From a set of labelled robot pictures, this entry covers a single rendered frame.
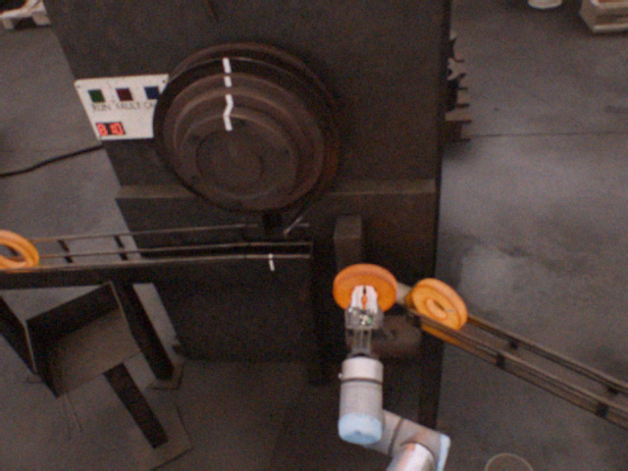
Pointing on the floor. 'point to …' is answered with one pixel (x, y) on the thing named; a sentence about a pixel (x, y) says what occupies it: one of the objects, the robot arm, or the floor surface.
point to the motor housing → (407, 337)
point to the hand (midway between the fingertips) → (364, 285)
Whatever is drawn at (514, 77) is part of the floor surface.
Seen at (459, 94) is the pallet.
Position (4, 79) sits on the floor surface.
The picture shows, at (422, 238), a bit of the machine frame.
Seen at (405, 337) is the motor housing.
